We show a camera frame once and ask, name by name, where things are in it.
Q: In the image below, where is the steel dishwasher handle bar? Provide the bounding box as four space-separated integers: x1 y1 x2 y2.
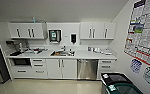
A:
78 59 98 63

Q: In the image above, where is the stainless steel dishwasher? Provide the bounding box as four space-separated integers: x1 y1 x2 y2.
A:
77 58 99 81

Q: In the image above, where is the black soap dispenser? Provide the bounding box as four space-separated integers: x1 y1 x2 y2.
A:
69 33 78 45

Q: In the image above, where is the chrome faucet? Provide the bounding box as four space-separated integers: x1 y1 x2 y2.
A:
59 45 68 54

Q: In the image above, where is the steel sink basin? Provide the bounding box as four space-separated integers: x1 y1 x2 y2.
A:
50 49 76 57

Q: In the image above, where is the steel paper towel dispenser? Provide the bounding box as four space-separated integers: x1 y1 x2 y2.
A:
47 29 63 45

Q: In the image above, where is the white double door base cabinet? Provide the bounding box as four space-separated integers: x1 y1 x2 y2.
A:
46 58 78 80

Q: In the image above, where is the white drawer base cabinet narrow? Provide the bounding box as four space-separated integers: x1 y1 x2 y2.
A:
98 59 118 80

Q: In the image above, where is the dish rack with dishes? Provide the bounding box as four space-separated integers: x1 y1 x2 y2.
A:
22 48 46 56

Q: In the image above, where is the white drawer base cabinet wide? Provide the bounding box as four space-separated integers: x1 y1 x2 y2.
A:
10 57 47 80

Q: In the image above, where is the black built-in microwave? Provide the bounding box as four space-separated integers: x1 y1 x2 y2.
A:
10 57 32 67

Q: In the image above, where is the black coffee machine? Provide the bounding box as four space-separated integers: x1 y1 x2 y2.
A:
5 39 25 57

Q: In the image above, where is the white wall cabinet with bottle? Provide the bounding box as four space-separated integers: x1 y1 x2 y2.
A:
7 22 47 40

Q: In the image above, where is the large wall poster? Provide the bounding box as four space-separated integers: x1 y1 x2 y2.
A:
123 0 150 72

